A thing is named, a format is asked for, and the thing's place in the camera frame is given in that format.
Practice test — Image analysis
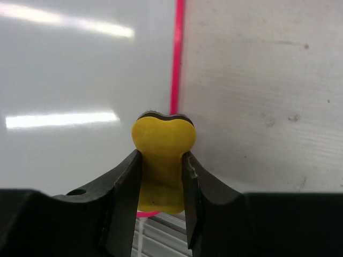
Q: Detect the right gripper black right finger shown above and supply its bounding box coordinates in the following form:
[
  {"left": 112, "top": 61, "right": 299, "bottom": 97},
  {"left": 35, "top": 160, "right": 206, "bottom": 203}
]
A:
[{"left": 183, "top": 152, "right": 342, "bottom": 256}]

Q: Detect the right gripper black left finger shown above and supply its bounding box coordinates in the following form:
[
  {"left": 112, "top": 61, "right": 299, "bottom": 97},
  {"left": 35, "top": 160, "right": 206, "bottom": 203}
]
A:
[{"left": 1, "top": 150, "right": 141, "bottom": 256}]

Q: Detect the yellow bone-shaped eraser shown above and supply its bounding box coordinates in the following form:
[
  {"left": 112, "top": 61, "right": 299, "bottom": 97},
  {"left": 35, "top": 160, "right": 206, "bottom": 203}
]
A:
[{"left": 131, "top": 111, "right": 197, "bottom": 214}]

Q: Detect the pink framed whiteboard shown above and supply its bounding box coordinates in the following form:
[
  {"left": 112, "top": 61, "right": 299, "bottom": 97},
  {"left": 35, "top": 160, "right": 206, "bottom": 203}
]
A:
[{"left": 1, "top": 1, "right": 185, "bottom": 195}]

